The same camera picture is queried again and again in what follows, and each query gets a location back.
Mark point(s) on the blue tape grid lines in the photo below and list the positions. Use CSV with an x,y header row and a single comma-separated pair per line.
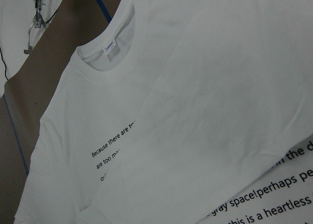
x,y
28,93

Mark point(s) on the white printed t-shirt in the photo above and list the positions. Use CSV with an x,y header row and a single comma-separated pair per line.
x,y
176,107

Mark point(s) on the metal hook clamp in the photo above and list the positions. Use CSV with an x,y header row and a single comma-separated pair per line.
x,y
37,22

